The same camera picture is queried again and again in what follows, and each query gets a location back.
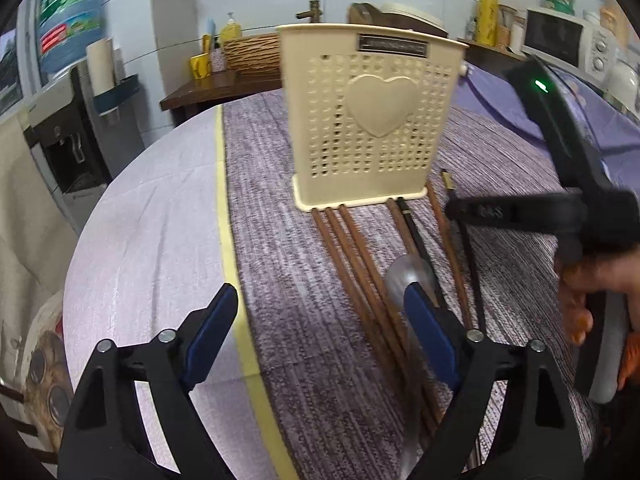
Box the yellow dish soap bottle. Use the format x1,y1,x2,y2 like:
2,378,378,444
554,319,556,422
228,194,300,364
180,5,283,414
219,11,244,44

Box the black chopstick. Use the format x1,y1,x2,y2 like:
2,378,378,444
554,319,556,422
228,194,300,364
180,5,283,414
397,197,448,309
440,169,488,334

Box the white water dispenser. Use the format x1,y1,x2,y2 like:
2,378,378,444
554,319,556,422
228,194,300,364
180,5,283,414
22,62,145,233

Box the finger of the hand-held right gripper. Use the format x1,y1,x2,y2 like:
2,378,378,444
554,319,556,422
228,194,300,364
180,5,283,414
444,192,568,233

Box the white rounded container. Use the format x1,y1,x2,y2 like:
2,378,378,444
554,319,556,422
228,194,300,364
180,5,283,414
604,56,640,112

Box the woven pattern sink basin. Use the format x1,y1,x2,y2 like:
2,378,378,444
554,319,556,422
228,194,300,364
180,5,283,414
222,32,284,77

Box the brass faucet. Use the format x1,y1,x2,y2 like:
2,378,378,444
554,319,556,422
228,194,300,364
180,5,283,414
295,0,325,25

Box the cream perforated utensil holder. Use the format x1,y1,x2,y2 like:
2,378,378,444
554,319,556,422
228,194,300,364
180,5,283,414
276,22,470,212

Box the white microwave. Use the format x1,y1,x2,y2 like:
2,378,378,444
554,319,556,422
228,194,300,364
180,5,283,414
522,6,609,79

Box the brown wooden chopstick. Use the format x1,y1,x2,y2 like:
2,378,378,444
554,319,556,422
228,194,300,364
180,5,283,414
425,182,475,328
387,199,422,262
325,205,441,428
311,207,436,436
338,203,446,423

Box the purple floral cloth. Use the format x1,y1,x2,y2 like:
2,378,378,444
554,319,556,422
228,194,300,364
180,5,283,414
452,61,640,197

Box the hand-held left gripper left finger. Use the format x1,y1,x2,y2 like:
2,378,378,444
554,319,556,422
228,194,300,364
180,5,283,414
57,282,240,480

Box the purple striped table mat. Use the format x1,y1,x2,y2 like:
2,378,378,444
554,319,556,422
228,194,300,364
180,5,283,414
222,89,601,480

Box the teal cup holder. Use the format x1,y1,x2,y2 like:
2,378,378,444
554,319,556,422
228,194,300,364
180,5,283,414
92,74,141,114

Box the blue water bottle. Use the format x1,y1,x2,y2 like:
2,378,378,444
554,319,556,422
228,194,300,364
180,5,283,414
35,0,109,79

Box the person's right hand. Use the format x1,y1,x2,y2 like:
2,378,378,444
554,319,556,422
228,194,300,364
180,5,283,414
554,252,640,347

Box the dark wooden counter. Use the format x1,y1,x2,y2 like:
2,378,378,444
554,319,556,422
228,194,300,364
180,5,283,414
160,70,284,127

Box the stack of paper cups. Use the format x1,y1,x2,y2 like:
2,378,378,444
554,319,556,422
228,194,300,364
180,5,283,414
86,38,117,97

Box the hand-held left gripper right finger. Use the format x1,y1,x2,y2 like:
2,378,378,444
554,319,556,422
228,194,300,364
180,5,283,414
403,284,586,480

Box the yellow mug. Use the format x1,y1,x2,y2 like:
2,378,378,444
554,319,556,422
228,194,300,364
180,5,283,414
189,52,214,80

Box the yellow patterned roll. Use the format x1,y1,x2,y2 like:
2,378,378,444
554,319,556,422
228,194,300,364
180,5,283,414
474,0,501,45

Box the metal spoon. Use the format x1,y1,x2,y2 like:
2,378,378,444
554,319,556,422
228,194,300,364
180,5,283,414
385,254,439,473

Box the dog print beige cloth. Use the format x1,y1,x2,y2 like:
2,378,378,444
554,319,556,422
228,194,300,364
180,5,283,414
0,110,82,467

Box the yellow tape strip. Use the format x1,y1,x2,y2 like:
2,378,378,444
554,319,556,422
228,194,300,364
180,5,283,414
213,107,301,480

